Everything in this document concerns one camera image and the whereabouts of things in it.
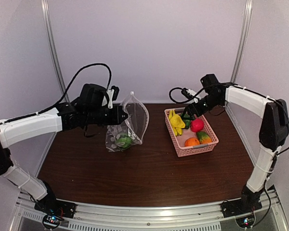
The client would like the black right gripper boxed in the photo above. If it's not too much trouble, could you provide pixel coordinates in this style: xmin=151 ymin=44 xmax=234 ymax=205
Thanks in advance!
xmin=182 ymin=93 xmax=223 ymax=120

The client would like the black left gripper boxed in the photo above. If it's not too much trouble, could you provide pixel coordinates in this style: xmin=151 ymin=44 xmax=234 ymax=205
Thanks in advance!
xmin=85 ymin=105 xmax=128 ymax=125

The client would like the red toy apple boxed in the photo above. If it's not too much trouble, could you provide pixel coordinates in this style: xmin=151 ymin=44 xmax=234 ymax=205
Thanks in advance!
xmin=190 ymin=119 xmax=204 ymax=132

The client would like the clear zip top bag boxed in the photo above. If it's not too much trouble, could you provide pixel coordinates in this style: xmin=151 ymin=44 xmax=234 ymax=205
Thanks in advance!
xmin=105 ymin=91 xmax=149 ymax=152

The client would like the green toy watermelon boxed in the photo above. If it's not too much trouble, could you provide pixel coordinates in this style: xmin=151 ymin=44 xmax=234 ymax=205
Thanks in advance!
xmin=116 ymin=136 xmax=132 ymax=151

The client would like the pink perforated plastic basket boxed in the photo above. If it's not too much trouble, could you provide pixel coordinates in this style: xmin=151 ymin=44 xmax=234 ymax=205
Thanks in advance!
xmin=164 ymin=108 xmax=219 ymax=157

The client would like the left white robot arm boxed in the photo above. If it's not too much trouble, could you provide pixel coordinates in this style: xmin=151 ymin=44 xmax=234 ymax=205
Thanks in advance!
xmin=0 ymin=84 xmax=128 ymax=214

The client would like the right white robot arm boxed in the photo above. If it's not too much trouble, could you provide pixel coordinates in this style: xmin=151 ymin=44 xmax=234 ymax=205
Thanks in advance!
xmin=181 ymin=74 xmax=289 ymax=213

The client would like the green toy bell pepper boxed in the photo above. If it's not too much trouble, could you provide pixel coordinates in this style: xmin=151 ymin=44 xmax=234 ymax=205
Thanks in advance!
xmin=183 ymin=115 xmax=191 ymax=129

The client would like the yellow toy pear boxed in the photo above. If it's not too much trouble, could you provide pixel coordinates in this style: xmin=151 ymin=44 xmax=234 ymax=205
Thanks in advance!
xmin=170 ymin=114 xmax=185 ymax=129

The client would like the yellow toy banana bunch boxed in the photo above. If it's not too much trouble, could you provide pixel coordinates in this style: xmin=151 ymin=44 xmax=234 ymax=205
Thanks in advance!
xmin=168 ymin=110 xmax=185 ymax=136

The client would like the orange toy orange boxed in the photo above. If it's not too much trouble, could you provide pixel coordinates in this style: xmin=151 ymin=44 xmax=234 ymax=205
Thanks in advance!
xmin=184 ymin=137 xmax=200 ymax=147

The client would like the green orange toy mango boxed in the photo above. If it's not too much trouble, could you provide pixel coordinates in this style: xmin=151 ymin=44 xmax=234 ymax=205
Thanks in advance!
xmin=196 ymin=131 xmax=212 ymax=144

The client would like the right round circuit board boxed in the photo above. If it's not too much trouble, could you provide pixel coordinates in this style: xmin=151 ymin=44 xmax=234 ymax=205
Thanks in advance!
xmin=236 ymin=215 xmax=255 ymax=229

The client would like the round circuit board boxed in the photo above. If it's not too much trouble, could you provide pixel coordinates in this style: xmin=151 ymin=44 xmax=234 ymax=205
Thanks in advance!
xmin=42 ymin=215 xmax=62 ymax=230
xmin=236 ymin=215 xmax=255 ymax=229

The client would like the left round circuit board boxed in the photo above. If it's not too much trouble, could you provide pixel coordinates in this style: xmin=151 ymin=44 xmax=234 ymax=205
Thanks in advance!
xmin=42 ymin=215 xmax=62 ymax=230

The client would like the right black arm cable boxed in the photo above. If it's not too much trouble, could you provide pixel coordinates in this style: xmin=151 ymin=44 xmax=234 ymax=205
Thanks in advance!
xmin=169 ymin=87 xmax=227 ymax=116

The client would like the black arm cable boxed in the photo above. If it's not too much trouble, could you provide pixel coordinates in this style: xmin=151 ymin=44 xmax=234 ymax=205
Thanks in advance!
xmin=169 ymin=87 xmax=227 ymax=116
xmin=33 ymin=63 xmax=112 ymax=116

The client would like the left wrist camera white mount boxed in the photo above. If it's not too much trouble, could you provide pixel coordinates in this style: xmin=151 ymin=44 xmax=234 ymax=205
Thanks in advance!
xmin=102 ymin=86 xmax=119 ymax=109

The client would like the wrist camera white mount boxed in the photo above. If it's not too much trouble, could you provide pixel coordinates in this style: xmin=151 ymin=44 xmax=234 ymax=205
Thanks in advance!
xmin=102 ymin=86 xmax=119 ymax=109
xmin=181 ymin=88 xmax=201 ymax=103

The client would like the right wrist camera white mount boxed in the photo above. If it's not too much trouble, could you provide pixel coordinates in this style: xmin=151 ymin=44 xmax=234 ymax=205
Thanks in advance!
xmin=181 ymin=88 xmax=201 ymax=103

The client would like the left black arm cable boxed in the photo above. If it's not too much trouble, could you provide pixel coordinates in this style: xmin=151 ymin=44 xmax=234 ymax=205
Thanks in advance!
xmin=33 ymin=63 xmax=112 ymax=116

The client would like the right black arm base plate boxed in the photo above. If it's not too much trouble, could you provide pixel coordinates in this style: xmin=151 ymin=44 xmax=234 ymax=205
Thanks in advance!
xmin=221 ymin=199 xmax=263 ymax=218

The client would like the front aluminium rail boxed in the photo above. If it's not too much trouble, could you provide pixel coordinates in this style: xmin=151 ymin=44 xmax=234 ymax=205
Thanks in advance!
xmin=9 ymin=185 xmax=289 ymax=231

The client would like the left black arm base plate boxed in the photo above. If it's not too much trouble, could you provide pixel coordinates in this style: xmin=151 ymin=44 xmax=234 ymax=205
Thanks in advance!
xmin=31 ymin=197 xmax=76 ymax=218

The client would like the right aluminium frame post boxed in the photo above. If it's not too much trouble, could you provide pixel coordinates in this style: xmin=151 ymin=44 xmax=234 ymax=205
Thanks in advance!
xmin=230 ymin=0 xmax=253 ymax=82

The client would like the aluminium frame post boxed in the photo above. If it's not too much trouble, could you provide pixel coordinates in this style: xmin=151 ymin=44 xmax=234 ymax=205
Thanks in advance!
xmin=41 ymin=0 xmax=66 ymax=94
xmin=230 ymin=0 xmax=253 ymax=82

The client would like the left aluminium frame post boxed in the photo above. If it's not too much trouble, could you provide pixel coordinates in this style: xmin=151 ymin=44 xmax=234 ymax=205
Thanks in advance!
xmin=41 ymin=0 xmax=66 ymax=94

